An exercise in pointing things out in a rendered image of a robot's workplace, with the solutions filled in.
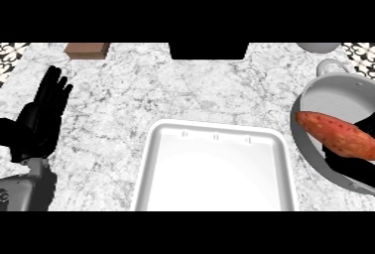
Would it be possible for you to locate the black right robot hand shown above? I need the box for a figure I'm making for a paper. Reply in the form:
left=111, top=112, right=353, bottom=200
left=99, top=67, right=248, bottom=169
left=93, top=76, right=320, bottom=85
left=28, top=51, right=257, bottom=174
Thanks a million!
left=320, top=112, right=375, bottom=189

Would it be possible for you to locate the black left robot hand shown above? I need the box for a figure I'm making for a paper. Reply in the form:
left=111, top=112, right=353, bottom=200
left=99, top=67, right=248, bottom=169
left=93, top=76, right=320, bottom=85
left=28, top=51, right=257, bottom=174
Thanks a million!
left=0, top=64, right=75, bottom=164

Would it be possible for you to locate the orange sweet potato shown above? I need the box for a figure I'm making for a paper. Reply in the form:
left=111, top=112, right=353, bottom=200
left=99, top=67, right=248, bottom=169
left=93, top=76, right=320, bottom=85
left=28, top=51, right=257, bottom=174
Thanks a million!
left=294, top=110, right=375, bottom=160

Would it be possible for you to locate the grey metal pot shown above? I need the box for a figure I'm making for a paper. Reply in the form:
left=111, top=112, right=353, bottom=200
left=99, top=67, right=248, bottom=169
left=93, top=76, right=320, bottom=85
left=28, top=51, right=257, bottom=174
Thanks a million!
left=289, top=59, right=375, bottom=196

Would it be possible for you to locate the white tray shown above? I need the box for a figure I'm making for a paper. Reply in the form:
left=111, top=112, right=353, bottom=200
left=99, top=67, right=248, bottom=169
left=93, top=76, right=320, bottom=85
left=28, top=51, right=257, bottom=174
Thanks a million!
left=130, top=118, right=298, bottom=212

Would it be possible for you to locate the brown wooden block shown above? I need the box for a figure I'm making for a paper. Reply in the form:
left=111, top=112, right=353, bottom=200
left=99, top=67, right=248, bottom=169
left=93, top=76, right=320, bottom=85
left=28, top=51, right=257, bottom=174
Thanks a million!
left=65, top=43, right=111, bottom=61

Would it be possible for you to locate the grey round bowl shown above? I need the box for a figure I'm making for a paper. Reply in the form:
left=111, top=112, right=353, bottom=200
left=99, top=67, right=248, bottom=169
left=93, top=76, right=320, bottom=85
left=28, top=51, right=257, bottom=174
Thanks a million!
left=295, top=43, right=343, bottom=55

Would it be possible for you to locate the black appliance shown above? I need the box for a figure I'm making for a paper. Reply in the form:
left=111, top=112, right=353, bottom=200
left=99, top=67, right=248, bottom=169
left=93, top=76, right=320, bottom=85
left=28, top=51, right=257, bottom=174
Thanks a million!
left=167, top=43, right=251, bottom=61

